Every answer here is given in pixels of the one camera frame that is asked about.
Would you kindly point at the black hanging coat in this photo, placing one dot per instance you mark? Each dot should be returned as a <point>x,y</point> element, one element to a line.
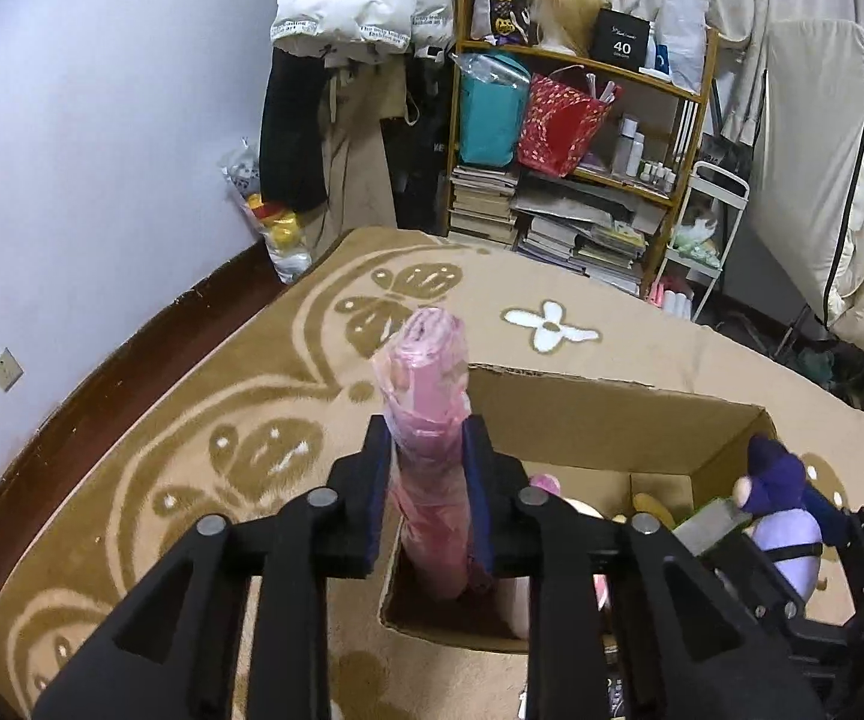
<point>293,135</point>

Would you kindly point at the wooden shelf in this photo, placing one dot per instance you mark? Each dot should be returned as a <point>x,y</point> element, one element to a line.
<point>526,51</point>

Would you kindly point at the black box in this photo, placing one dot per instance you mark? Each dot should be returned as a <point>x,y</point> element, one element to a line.
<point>619,41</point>

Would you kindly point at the yellow plush toy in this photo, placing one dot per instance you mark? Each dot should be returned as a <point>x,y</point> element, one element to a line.
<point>649,508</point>

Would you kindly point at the white padded chair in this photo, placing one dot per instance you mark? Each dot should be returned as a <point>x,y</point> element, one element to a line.
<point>814,165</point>

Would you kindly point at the red patterned bag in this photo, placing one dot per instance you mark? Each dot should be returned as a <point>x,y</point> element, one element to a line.
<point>559,127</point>

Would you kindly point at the blond wig on mannequin head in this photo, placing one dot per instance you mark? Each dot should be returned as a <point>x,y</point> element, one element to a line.
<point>567,7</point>

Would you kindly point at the white plastic bag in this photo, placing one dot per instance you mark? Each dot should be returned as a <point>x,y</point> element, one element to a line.
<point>683,37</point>

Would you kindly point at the clear plastic bag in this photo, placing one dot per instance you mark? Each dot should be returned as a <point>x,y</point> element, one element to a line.
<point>488,69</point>

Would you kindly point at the plastic bag with yellow toys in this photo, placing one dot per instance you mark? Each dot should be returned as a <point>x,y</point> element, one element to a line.
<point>282,229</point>

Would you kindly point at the teal bag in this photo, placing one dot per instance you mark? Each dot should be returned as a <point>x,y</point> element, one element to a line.
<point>488,120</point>

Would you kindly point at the white wall socket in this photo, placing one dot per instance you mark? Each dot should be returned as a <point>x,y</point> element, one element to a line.
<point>4,369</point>

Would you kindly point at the purple plush toy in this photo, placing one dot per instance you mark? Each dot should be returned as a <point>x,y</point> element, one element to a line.
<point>769,465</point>

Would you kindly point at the white trolley cart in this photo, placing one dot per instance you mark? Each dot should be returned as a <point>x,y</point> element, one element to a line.
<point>724,184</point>

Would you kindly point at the group of cosmetic bottles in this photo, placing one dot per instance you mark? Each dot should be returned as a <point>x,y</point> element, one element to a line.
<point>631,146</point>

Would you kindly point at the cardboard box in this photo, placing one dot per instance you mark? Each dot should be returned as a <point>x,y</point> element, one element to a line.
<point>574,412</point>

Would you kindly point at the pink plastic-wrapped packet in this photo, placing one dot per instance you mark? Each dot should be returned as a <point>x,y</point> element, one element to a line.
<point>428,390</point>

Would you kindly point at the small stack of books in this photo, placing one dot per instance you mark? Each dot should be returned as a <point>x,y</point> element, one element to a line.
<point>481,202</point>

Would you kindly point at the dark hanging clothes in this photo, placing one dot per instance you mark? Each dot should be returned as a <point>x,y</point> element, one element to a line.
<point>421,150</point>

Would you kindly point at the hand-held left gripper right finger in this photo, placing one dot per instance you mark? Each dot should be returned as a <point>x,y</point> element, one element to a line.
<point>481,495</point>

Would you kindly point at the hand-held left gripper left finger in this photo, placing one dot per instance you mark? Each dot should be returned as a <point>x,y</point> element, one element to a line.
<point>376,495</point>

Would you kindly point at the white puffer jacket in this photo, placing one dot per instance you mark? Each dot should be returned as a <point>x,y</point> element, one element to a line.
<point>342,0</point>

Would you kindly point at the beige hanging trousers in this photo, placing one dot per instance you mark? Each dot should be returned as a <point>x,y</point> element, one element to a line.
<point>357,165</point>

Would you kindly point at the large pile of books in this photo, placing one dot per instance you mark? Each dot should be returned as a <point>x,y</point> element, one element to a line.
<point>589,240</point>

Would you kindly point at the green packet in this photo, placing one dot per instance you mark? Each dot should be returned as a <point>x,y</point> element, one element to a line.
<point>709,525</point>

